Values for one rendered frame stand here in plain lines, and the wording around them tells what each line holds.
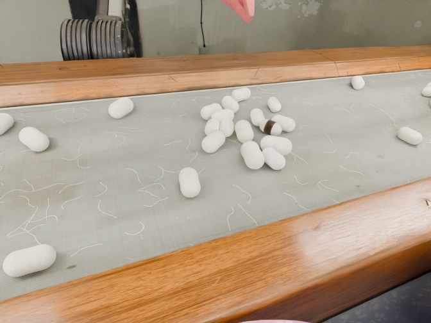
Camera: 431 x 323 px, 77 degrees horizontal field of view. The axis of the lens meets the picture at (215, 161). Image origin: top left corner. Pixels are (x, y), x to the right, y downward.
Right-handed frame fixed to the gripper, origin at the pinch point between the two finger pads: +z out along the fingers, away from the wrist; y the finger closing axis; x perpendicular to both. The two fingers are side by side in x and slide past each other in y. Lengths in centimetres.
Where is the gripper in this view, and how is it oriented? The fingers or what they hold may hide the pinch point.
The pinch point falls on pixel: (248, 14)
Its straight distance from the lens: 43.1
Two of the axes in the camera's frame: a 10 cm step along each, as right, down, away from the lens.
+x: -2.8, 2.4, 9.3
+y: 9.3, -1.9, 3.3
